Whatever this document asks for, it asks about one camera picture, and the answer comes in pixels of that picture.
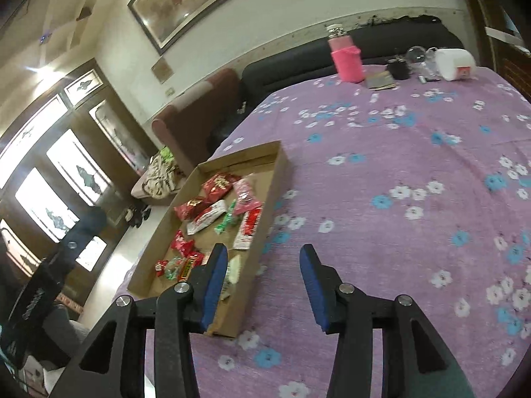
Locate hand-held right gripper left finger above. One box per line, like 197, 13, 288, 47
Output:
47, 243, 229, 398

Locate patterned bag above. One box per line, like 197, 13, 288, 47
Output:
131, 146, 184, 200

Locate brown yellow-print snack bar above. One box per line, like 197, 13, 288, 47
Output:
181, 251, 205, 281

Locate purple floral tablecloth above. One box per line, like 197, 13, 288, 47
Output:
114, 64, 531, 398

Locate white plastic container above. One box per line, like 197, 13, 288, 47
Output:
432, 47, 478, 81

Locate brown wallet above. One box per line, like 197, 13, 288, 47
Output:
366, 70, 399, 91

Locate framed wall painting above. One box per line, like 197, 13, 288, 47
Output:
127, 0, 268, 56

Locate brown armchair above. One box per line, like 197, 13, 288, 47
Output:
150, 67, 242, 177

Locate pair of dark shoes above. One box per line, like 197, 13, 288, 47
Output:
125, 206, 153, 228

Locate cardboard box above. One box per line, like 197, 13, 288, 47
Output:
125, 140, 294, 339

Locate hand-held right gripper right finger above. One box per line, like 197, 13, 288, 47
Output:
299, 243, 476, 398

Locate pink knit-sleeved bottle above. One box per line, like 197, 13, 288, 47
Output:
325, 23, 366, 84

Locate white red snack packet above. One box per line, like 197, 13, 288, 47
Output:
186, 199, 229, 235

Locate clear glass jar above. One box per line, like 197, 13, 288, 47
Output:
405, 45, 437, 76

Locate small wall frame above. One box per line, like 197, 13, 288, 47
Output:
150, 58, 174, 84

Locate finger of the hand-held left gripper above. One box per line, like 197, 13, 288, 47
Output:
45, 206, 109, 273

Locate dark sofa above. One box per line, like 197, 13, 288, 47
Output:
211, 18, 466, 144

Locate wooden framed windows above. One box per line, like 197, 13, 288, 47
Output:
0, 57, 160, 301

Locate black cup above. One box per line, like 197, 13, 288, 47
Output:
387, 55, 412, 81

